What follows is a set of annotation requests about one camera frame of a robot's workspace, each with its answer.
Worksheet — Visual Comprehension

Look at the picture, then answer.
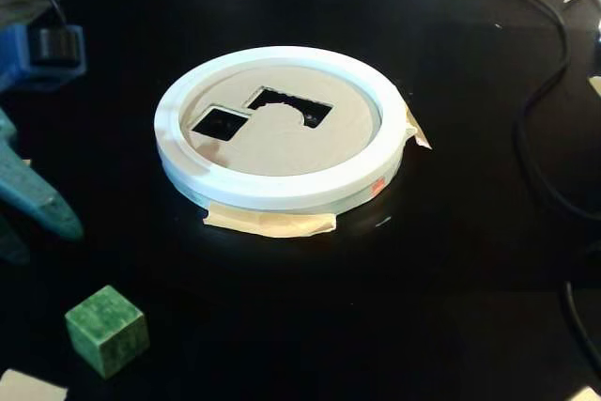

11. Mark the white round shape sorter box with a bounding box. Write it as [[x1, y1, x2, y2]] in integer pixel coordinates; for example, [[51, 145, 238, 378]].
[[153, 45, 408, 213]]

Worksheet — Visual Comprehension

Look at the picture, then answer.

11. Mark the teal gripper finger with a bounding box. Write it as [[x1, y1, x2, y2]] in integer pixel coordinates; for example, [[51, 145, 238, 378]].
[[0, 212, 32, 266]]

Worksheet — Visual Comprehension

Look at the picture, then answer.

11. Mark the short black cable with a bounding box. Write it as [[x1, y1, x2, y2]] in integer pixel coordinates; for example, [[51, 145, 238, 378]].
[[562, 281, 601, 374]]

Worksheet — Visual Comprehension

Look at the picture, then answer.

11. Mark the long black cable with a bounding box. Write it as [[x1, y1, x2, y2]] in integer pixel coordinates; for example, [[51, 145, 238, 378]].
[[201, 0, 601, 224]]

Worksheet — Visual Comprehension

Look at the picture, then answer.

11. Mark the short beige masking tape strip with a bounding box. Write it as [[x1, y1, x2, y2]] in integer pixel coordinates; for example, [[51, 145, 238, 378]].
[[403, 102, 433, 151]]

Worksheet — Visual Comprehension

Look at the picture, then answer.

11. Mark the green wooden cube block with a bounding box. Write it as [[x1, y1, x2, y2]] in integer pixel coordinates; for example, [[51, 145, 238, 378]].
[[64, 284, 151, 379]]

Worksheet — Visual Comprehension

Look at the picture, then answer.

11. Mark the long beige masking tape strip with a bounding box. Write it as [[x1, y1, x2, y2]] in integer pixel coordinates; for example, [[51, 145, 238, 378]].
[[203, 201, 338, 239]]

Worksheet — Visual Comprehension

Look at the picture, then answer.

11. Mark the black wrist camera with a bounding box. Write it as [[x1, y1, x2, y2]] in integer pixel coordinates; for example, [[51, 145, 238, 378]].
[[30, 26, 79, 69]]

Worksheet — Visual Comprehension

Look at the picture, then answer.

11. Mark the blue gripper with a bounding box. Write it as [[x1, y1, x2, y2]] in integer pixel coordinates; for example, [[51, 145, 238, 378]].
[[0, 23, 88, 240]]

